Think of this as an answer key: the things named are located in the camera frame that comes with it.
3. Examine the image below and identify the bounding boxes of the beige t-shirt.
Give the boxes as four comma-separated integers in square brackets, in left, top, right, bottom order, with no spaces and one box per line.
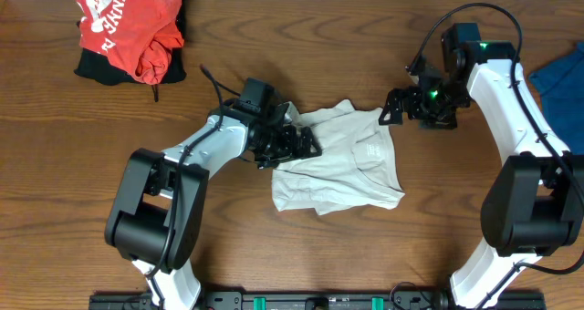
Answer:
[271,99,404,215]

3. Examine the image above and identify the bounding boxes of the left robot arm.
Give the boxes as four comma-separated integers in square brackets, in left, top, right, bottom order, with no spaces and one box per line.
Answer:
[104,99,322,309]

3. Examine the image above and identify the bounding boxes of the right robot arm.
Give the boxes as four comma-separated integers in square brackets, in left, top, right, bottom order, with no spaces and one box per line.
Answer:
[379,36,583,309]

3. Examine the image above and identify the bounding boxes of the blue t-shirt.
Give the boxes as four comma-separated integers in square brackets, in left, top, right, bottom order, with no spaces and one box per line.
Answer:
[528,42,583,155]

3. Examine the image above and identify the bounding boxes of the red printed t-shirt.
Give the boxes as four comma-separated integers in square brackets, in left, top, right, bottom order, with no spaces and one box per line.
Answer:
[76,0,184,85]

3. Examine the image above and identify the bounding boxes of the black folded garment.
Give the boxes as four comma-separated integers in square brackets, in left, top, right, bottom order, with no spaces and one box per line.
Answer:
[74,0,186,100]

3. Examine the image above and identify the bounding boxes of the right black cable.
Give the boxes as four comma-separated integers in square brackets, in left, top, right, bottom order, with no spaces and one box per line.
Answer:
[405,2,584,309]

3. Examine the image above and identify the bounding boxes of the black cable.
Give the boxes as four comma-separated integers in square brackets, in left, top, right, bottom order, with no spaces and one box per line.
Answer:
[145,63,243,309]
[405,2,584,309]

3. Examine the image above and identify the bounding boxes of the left black cable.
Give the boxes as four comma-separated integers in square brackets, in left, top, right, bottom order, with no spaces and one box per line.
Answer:
[145,63,243,309]

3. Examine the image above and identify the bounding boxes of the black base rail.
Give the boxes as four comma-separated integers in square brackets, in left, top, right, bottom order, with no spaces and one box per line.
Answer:
[89,283,547,310]

